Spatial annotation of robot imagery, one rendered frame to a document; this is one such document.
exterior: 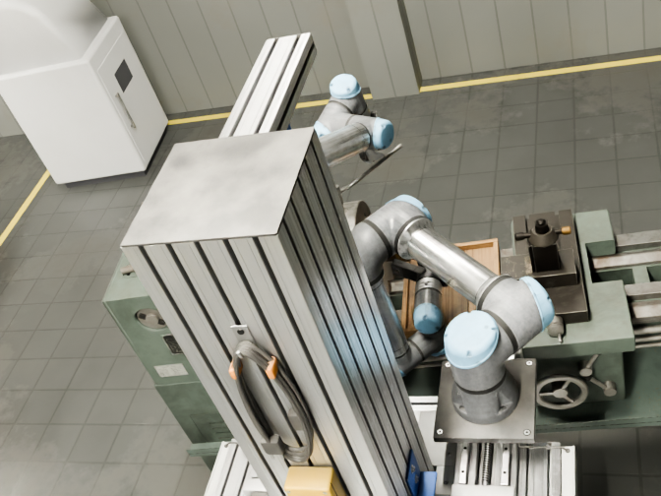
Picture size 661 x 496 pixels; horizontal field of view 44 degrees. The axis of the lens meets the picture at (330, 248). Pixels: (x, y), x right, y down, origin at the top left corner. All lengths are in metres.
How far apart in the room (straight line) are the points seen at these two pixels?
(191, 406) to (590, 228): 1.39
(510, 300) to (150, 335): 1.16
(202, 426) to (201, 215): 1.71
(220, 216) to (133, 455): 2.69
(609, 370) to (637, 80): 2.74
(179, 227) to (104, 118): 4.03
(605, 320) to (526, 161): 2.19
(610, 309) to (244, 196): 1.42
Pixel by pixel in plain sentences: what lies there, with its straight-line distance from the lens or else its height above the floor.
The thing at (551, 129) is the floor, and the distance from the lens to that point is 4.67.
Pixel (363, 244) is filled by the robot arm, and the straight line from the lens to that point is 2.02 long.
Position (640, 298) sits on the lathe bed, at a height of 0.85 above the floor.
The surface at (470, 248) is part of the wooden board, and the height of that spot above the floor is 0.89.
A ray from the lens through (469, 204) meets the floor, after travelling 4.27.
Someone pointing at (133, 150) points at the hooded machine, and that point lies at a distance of 5.29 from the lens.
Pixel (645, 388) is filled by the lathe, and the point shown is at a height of 0.54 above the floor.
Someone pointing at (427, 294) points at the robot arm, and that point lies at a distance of 2.26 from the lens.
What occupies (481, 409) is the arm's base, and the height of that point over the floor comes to 1.21.
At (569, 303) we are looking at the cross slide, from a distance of 2.37.
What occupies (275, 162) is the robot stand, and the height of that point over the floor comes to 2.03.
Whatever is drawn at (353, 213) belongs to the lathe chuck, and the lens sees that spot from 2.39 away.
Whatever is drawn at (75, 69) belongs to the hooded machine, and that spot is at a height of 0.83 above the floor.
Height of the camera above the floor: 2.70
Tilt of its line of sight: 39 degrees down
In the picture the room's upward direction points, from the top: 21 degrees counter-clockwise
